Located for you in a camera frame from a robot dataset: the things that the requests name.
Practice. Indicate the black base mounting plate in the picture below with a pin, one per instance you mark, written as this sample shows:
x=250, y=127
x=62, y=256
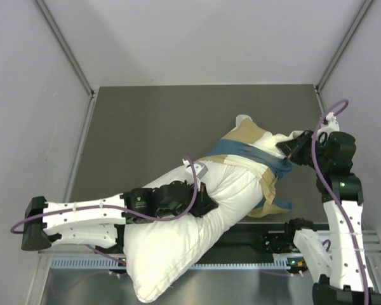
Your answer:
x=266, y=238

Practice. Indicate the grey slotted cable duct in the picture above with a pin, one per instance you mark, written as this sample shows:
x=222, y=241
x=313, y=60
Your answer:
x=278, y=263

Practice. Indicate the checkered blue beige white pillowcase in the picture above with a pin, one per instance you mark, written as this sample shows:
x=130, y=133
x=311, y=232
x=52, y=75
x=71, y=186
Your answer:
x=251, y=147

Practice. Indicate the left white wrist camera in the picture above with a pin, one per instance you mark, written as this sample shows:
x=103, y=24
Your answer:
x=199, y=167

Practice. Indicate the right aluminium frame post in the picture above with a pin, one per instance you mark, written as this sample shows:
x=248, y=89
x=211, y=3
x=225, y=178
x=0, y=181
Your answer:
x=353, y=27

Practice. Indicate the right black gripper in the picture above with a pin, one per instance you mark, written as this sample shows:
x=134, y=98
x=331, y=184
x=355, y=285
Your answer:
x=293, y=149

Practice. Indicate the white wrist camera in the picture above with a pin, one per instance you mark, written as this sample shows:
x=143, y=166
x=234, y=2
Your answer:
x=328, y=126
x=199, y=167

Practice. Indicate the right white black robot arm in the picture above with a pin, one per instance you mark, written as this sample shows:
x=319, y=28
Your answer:
x=339, y=274

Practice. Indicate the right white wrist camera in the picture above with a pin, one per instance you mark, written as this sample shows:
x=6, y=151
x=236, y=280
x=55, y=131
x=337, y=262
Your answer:
x=328, y=126

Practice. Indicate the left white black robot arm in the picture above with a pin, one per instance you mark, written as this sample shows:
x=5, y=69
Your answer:
x=101, y=222

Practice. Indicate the left aluminium frame post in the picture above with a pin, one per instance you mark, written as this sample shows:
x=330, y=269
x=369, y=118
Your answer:
x=54, y=28

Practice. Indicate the aluminium frame post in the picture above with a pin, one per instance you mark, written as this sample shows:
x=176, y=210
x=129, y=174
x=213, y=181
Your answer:
x=353, y=27
x=54, y=28

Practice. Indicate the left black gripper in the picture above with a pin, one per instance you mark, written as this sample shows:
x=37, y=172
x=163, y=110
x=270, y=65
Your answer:
x=203, y=203

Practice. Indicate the white pillow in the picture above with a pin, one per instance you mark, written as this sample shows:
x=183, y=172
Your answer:
x=159, y=253

